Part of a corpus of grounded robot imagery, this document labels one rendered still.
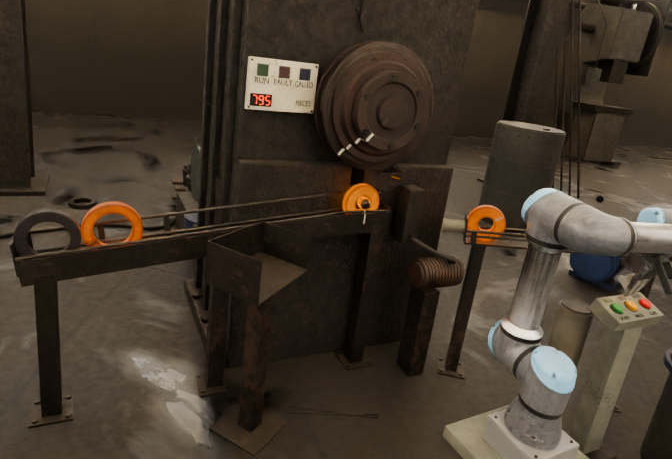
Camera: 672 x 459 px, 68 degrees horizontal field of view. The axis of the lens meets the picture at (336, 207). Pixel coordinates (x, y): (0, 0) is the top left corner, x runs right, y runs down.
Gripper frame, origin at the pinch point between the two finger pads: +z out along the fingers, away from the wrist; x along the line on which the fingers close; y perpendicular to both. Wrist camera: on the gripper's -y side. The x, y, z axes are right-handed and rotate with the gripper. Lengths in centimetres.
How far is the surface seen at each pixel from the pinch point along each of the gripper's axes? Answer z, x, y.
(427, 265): 33, 36, 50
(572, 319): 21.8, 1.5, 8.2
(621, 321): 6.8, 2.9, -4.8
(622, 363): 24.7, -7.9, -10.2
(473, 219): 15, 17, 57
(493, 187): 110, -161, 205
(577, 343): 29.4, -1.7, 2.8
